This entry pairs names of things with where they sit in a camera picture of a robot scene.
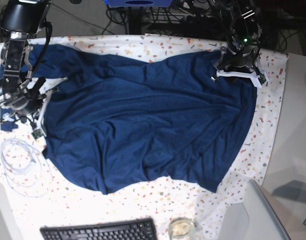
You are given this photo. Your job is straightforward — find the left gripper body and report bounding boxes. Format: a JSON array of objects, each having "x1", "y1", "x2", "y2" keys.
[{"x1": 214, "y1": 46, "x2": 262, "y2": 73}]

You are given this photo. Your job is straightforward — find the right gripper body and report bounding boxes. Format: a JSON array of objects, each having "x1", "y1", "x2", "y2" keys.
[{"x1": 0, "y1": 79, "x2": 43, "y2": 116}]

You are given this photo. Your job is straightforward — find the blue t-shirt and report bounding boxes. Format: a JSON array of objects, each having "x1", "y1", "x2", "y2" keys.
[{"x1": 37, "y1": 44, "x2": 257, "y2": 195}]

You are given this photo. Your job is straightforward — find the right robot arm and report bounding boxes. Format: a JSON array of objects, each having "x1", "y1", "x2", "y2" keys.
[{"x1": 0, "y1": 0, "x2": 58, "y2": 139}]

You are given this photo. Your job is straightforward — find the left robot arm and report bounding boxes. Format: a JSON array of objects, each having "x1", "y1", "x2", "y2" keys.
[{"x1": 209, "y1": 0, "x2": 269, "y2": 88}]

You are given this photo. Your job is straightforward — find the terrazzo patterned tablecloth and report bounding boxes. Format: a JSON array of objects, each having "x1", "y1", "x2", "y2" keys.
[{"x1": 0, "y1": 33, "x2": 290, "y2": 240}]

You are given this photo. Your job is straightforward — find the blue box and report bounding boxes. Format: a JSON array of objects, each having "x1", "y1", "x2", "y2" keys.
[{"x1": 103, "y1": 0, "x2": 181, "y2": 8}]

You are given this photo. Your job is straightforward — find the glass jar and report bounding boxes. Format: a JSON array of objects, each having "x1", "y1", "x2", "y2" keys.
[{"x1": 168, "y1": 217, "x2": 196, "y2": 240}]

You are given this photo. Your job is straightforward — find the black keyboard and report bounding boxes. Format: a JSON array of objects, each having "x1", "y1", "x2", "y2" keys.
[{"x1": 40, "y1": 218, "x2": 158, "y2": 240}]

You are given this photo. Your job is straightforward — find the coiled white cable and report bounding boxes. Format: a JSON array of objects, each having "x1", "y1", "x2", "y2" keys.
[{"x1": 0, "y1": 137, "x2": 53, "y2": 198}]

